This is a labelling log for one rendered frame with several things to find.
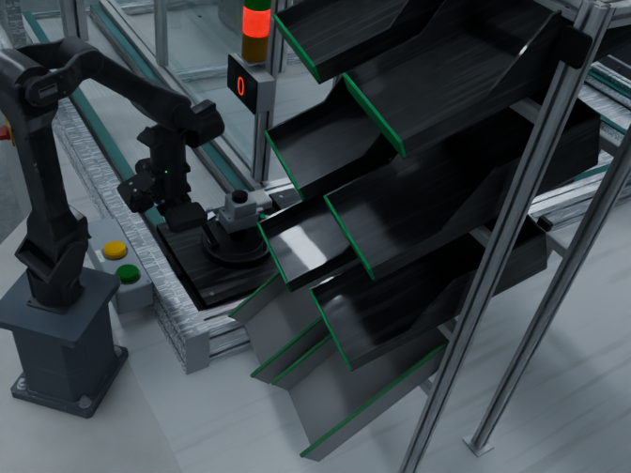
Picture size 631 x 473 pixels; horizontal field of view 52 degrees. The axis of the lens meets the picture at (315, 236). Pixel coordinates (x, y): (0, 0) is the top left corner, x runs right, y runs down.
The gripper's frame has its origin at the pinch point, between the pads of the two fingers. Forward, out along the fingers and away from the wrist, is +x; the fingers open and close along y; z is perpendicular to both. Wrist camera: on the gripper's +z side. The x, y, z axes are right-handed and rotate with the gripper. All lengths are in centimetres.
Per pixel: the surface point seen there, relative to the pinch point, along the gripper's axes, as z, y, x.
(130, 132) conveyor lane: -9, -53, 17
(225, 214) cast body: -10.6, -0.2, 3.6
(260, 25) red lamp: -24.8, -16.9, -24.0
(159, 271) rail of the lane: 2.7, -0.7, 13.6
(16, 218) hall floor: 15, -145, 109
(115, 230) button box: 6.5, -14.2, 12.8
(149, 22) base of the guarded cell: -39, -124, 24
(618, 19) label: -21, 53, -55
